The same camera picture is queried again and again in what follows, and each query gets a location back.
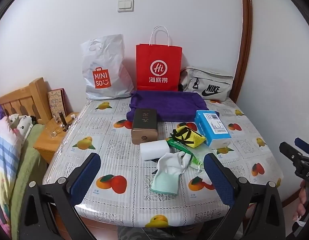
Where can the fruit print tablecloth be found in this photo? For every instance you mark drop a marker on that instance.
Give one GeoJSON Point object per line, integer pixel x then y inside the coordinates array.
{"type": "Point", "coordinates": [121, 191]}

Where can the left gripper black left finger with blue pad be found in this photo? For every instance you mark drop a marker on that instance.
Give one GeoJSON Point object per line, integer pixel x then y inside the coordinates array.
{"type": "Point", "coordinates": [37, 220]}

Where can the brown wooden door frame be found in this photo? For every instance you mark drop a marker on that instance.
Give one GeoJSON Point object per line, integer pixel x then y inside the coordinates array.
{"type": "Point", "coordinates": [247, 30]}

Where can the dark gold tin box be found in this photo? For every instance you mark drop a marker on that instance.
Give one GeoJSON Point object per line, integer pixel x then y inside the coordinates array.
{"type": "Point", "coordinates": [145, 126]}

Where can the green snack packet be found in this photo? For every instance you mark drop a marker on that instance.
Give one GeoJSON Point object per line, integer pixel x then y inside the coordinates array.
{"type": "Point", "coordinates": [197, 154]}

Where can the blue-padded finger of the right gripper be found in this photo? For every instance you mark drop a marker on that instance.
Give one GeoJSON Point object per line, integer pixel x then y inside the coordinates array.
{"type": "Point", "coordinates": [302, 145]}

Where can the white spotted plush toy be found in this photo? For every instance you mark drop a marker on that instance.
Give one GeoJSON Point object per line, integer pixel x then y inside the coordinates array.
{"type": "Point", "coordinates": [21, 123]}

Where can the red Haidilao paper bag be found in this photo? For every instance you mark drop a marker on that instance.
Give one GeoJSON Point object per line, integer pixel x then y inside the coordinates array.
{"type": "Point", "coordinates": [158, 65]}

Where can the white sponge block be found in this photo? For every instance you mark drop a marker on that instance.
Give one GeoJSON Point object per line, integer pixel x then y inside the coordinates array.
{"type": "Point", "coordinates": [154, 149]}

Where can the wooden nightstand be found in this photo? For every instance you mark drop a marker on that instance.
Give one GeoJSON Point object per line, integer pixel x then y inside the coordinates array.
{"type": "Point", "coordinates": [49, 140]}

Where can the green blanket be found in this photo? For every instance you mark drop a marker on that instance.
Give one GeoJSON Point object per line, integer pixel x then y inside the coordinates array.
{"type": "Point", "coordinates": [31, 167]}

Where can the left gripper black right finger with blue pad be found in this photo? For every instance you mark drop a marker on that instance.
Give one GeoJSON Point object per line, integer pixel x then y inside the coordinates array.
{"type": "Point", "coordinates": [267, 219]}

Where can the blue tissue box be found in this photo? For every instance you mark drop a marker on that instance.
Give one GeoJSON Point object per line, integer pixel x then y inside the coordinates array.
{"type": "Point", "coordinates": [210, 126]}

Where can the grey Nike waist bag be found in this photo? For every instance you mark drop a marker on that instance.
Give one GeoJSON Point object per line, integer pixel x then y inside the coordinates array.
{"type": "Point", "coordinates": [210, 84]}

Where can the yellow black mesh pouch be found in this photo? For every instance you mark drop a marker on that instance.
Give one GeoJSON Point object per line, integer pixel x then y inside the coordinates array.
{"type": "Point", "coordinates": [188, 136]}

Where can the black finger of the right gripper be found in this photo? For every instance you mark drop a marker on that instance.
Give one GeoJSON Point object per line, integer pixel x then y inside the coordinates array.
{"type": "Point", "coordinates": [291, 153]}

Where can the person's right hand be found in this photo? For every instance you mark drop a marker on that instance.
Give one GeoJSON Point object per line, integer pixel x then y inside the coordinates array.
{"type": "Point", "coordinates": [300, 211]}

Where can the white Miniso plastic bag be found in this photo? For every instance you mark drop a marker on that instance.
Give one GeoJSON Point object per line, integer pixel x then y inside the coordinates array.
{"type": "Point", "coordinates": [103, 71]}

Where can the purple towel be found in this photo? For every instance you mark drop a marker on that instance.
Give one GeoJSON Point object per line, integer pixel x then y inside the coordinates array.
{"type": "Point", "coordinates": [170, 106]}

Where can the wall light switch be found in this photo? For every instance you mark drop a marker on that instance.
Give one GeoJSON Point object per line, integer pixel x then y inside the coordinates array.
{"type": "Point", "coordinates": [125, 6]}

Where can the wooden headboard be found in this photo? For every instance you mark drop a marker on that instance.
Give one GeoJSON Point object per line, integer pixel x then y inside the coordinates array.
{"type": "Point", "coordinates": [30, 100]}

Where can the striped pillow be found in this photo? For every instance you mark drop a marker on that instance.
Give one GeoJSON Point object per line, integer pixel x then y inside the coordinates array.
{"type": "Point", "coordinates": [10, 148]}

